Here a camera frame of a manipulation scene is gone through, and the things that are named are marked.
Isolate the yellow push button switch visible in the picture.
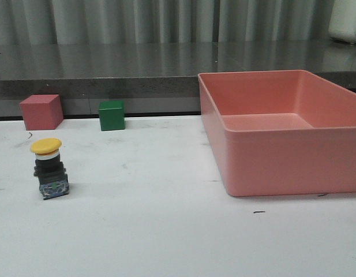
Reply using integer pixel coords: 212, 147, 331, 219
30, 138, 70, 200

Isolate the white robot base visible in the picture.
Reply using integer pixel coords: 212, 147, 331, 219
328, 0, 356, 44

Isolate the dark grey counter shelf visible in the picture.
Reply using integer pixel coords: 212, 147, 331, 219
0, 40, 356, 120

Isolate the green cube block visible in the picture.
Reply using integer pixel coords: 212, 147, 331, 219
99, 100, 125, 131

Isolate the pink plastic bin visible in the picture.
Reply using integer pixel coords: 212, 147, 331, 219
198, 70, 356, 197

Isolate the pink cube block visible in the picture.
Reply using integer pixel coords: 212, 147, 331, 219
20, 95, 63, 130

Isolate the grey pleated curtain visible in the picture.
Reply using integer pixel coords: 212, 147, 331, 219
0, 1, 333, 45

